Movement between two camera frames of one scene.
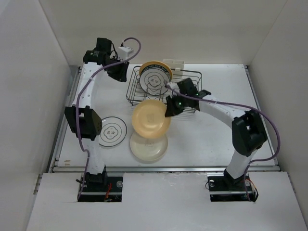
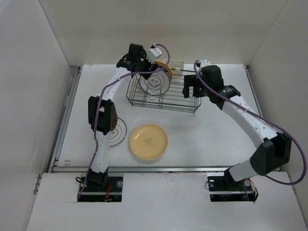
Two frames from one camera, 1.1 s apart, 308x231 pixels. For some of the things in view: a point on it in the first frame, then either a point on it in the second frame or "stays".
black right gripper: (171, 109) to (190, 81)
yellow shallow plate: (148, 119) to (148, 141)
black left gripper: (120, 75) to (148, 64)
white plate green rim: (152, 82) stays
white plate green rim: (114, 131) stays
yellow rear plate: (156, 62) stays
